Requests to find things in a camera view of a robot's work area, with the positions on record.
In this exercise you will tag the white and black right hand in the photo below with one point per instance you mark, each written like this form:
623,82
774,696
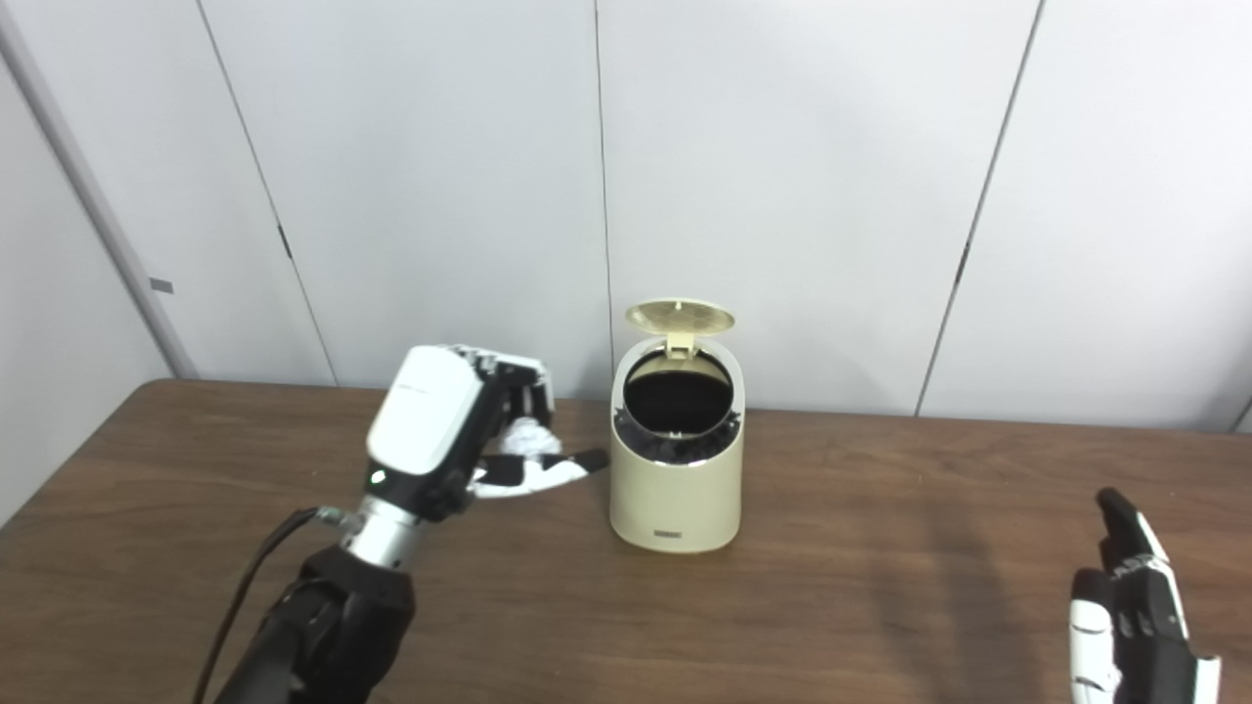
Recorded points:
1144,636

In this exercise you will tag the cream-colored cylindrical bin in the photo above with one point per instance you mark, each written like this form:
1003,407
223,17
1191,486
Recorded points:
675,504

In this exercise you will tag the black bin liner bag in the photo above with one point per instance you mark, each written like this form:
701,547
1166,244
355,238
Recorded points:
677,401

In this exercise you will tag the round cream bin lid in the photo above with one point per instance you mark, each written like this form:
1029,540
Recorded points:
680,315

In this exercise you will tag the white and black left hand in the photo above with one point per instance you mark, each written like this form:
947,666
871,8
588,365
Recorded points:
425,411

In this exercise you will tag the white paper ball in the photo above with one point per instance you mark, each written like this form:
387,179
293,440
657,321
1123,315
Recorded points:
528,440

